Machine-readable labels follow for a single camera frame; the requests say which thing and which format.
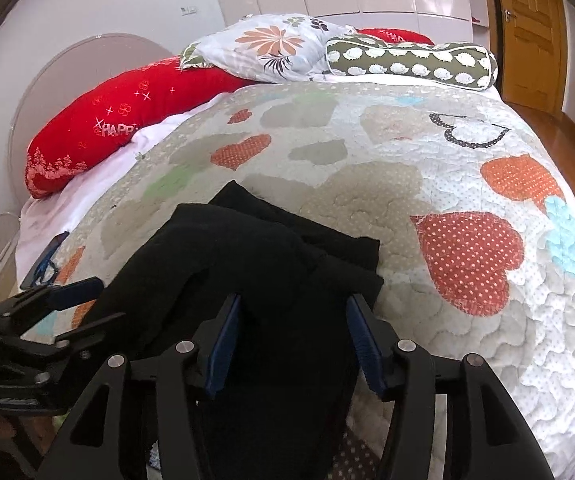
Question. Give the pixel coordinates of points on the brown dotted cloth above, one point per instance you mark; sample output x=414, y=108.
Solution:
x=362, y=455

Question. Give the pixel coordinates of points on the small red pillow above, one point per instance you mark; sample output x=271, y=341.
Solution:
x=397, y=36

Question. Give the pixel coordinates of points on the white bed sheet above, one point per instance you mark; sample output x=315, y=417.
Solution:
x=67, y=200

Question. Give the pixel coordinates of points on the wooden door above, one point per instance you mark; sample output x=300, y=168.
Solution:
x=532, y=35

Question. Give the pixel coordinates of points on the white wall socket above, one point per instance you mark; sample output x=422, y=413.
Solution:
x=189, y=10

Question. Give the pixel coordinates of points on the large red printed pillow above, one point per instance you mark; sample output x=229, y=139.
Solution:
x=117, y=105

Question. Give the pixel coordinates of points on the black pants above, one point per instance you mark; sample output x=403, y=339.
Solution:
x=267, y=270

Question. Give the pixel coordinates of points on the green bolster pillow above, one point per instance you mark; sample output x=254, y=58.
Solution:
x=417, y=62

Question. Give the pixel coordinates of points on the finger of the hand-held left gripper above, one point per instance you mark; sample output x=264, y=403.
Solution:
x=74, y=291
x=92, y=329

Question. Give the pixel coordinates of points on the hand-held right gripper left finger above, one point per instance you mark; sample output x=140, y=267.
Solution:
x=225, y=345

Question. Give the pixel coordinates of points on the dark blue case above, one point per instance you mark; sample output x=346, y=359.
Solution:
x=42, y=265

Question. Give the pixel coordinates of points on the heart patterned quilt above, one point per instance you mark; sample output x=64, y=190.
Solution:
x=367, y=185

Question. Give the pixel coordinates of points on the white floral pillow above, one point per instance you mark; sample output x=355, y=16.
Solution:
x=267, y=45

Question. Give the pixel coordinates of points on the white rounded headboard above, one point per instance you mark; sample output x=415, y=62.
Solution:
x=67, y=70

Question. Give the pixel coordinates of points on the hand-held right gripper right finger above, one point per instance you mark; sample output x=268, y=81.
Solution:
x=365, y=345

